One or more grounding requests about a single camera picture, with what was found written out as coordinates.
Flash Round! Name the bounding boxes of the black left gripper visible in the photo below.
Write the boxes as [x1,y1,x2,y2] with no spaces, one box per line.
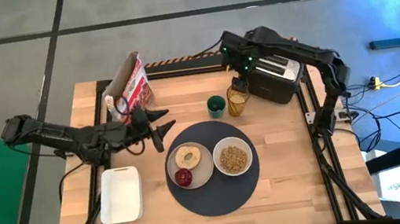
[122,101,182,158]

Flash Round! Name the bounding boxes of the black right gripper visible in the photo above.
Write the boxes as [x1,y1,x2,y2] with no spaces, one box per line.
[226,50,261,95]

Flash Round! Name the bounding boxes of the amber glass tumbler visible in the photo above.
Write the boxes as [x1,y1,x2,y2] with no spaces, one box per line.
[224,83,254,119]

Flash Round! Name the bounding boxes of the green plastic cup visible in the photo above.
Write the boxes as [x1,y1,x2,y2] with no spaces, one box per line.
[205,94,229,121]

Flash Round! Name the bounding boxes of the red and white cereal box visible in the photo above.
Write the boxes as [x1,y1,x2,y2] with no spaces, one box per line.
[97,49,159,126]

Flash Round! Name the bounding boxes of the bagel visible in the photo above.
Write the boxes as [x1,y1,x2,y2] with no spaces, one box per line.
[173,143,204,172]

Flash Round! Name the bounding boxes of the red apple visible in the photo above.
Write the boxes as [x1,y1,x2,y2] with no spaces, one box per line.
[173,167,195,189]

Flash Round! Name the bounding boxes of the black toaster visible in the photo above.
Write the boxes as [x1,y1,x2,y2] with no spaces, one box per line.
[244,50,310,110]

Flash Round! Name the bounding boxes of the white bowl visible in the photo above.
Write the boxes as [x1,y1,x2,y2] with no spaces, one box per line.
[210,133,256,179]

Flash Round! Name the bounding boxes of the black mat with orange stripes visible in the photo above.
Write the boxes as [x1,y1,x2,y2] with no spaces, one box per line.
[142,36,299,70]

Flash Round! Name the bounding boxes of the grey plate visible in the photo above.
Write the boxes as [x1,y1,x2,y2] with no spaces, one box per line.
[163,138,218,193]

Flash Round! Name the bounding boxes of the brown cereal pieces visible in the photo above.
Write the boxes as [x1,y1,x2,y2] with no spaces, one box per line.
[218,143,251,176]

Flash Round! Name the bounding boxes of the white plastic bin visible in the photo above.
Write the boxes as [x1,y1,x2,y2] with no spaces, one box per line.
[93,164,148,224]

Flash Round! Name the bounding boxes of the dark round placemat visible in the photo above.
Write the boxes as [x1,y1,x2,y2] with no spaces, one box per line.
[158,114,267,223]

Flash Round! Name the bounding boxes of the black power strip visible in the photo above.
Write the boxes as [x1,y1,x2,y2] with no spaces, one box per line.
[336,105,361,125]

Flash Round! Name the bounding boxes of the white labelled box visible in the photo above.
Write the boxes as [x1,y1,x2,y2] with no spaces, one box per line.
[374,163,400,212]

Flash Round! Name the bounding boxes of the silver mounting bracket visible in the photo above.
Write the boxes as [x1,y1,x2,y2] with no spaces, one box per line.
[304,110,318,126]

